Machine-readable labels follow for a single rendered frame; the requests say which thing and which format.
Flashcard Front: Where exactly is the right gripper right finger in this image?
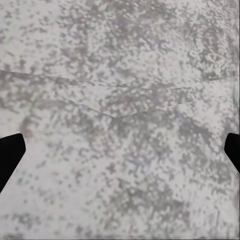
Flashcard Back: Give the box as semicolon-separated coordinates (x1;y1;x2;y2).
224;132;240;173

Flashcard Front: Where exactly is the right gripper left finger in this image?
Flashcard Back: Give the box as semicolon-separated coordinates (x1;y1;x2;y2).
0;133;26;193

